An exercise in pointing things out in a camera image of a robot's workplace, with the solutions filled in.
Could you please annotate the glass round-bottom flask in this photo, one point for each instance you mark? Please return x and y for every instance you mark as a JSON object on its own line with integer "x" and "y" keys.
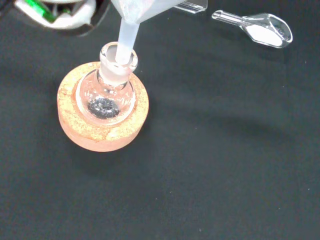
{"x": 107, "y": 100}

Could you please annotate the black bench cloth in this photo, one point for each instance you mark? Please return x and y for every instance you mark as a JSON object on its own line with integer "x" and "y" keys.
{"x": 212, "y": 150}

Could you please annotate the clear acrylic funnel stand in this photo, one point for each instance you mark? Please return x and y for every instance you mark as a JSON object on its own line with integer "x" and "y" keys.
{"x": 192, "y": 6}

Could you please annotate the glass weighing funnel with powder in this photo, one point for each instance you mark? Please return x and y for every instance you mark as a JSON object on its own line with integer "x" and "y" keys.
{"x": 265, "y": 33}

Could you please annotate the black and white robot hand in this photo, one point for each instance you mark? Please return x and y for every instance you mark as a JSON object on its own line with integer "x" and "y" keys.
{"x": 72, "y": 17}

